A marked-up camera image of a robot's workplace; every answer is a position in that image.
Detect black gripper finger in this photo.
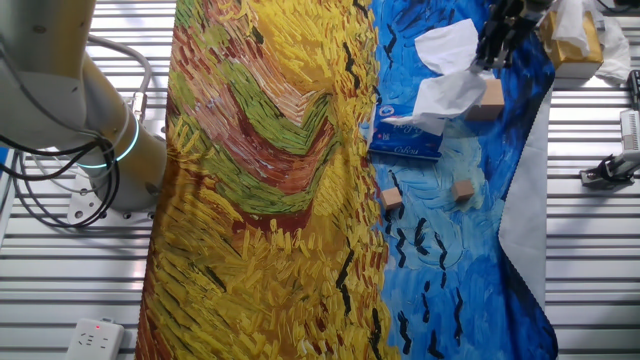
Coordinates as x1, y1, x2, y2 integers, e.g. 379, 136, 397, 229
474, 26, 499, 69
491, 31, 519, 71

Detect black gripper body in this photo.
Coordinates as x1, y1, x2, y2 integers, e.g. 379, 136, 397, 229
486, 0, 539, 39

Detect white napkin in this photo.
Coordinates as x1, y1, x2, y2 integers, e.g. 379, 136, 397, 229
412, 67, 489, 122
414, 18, 480, 76

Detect large wooden cube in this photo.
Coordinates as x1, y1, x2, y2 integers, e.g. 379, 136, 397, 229
464, 78, 506, 123

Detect gold paper pack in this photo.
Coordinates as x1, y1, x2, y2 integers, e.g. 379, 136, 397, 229
539, 9, 605, 79

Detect cardboard box with plastic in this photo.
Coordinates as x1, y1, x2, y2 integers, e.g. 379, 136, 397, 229
537, 0, 632, 85

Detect blue tissue pack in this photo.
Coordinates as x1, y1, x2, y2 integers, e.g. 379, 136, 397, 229
368, 103, 445, 161

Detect black device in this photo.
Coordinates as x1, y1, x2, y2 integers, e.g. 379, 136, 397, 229
627, 69, 640, 111

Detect small wooden cube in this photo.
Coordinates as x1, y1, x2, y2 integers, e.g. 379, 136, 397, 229
452, 179, 476, 203
380, 187, 404, 211

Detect black table clamp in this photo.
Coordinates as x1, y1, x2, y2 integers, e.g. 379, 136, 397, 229
579, 149, 640, 190

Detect painted wheatfield tablecloth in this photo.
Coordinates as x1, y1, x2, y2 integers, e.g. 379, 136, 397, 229
134, 0, 560, 360

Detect white power strip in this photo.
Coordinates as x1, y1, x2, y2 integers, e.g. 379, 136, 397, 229
64, 318, 125, 360

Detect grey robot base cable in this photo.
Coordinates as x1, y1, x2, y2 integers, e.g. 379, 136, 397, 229
84, 33, 154, 125

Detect black base cable bundle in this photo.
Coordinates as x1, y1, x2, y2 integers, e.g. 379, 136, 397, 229
0, 134, 121, 230

